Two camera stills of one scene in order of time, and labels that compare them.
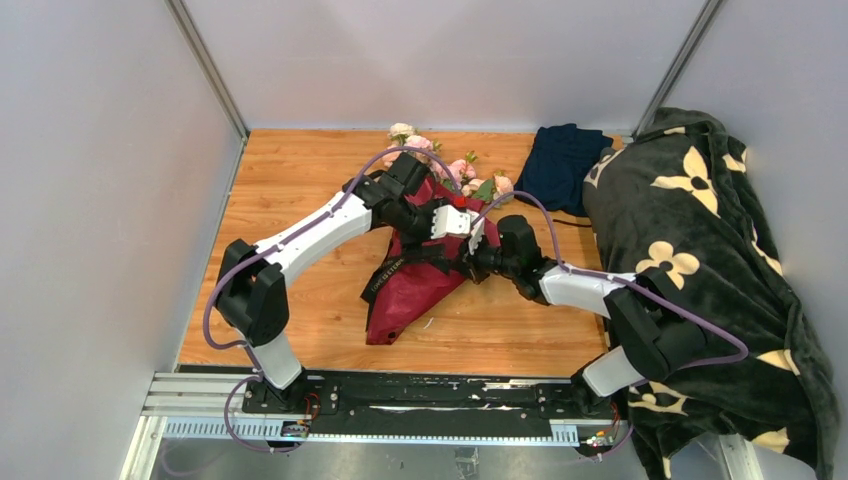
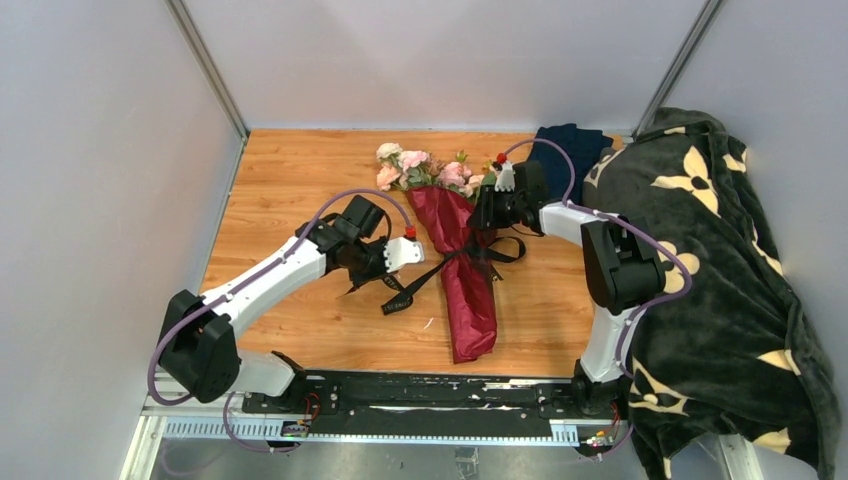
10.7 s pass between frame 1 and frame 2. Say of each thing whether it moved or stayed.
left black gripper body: moved
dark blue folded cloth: stayed
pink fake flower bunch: moved
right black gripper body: moved
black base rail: stayed
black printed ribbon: moved
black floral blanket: stayed
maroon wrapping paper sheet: moved
